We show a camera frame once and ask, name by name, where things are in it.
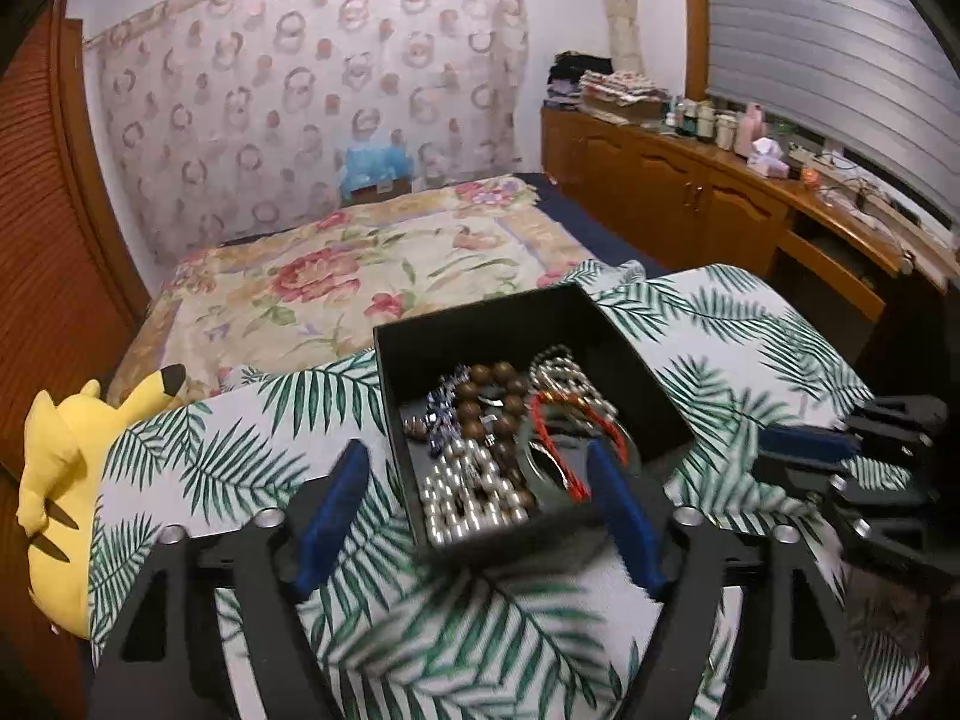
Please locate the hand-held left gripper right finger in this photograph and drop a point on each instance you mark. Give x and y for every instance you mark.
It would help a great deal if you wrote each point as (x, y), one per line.
(622, 517)

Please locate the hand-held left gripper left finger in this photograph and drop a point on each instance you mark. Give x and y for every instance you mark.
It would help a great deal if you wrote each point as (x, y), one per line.
(334, 517)

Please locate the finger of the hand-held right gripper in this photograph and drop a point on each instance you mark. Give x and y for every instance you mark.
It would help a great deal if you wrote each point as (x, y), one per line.
(847, 484)
(806, 444)

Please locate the grey jade bangle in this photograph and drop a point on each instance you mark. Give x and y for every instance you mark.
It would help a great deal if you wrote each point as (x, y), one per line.
(544, 472)

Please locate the black square box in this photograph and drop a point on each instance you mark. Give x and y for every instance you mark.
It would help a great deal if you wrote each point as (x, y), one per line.
(645, 390)

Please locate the blue beaded hairpin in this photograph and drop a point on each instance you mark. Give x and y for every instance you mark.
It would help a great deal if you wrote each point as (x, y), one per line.
(442, 409)

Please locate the leaf print tablecloth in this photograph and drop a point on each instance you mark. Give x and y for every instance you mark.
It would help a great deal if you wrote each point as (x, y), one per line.
(450, 637)

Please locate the floral blanket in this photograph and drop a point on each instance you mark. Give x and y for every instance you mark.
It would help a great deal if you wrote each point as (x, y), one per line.
(300, 285)

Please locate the small orange object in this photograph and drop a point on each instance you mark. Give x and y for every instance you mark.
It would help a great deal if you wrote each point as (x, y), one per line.
(810, 175)

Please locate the yellow plush toy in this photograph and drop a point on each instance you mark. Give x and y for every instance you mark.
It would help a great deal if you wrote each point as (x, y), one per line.
(56, 480)

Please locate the dark blue bed sheet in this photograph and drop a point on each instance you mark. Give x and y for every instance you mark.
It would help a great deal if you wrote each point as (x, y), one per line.
(600, 232)

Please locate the white power strip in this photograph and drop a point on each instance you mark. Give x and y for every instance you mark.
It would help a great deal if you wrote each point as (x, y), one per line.
(814, 157)

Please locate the wooden cabinet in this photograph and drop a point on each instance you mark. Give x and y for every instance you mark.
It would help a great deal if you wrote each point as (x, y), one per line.
(675, 180)

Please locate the pink bottle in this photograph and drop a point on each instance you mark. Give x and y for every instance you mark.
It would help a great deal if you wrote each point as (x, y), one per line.
(750, 127)

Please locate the cardboard box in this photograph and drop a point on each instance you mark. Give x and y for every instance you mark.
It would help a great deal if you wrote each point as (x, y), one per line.
(379, 190)

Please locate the row of small bottles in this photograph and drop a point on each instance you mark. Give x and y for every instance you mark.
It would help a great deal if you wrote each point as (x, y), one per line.
(705, 120)

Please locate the blue plastic bag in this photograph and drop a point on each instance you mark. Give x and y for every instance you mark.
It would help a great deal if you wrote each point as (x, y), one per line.
(375, 165)

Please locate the brown slatted wardrobe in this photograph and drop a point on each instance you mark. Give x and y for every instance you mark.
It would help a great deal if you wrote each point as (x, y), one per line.
(52, 240)

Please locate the grey window blind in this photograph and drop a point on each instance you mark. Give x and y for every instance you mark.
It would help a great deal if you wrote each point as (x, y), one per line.
(825, 37)

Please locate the stack of dark folded clothes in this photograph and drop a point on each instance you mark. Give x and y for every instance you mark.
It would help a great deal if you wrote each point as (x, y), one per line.
(570, 75)

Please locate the beige tied curtain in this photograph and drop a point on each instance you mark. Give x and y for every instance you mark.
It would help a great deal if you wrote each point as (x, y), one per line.
(622, 7)

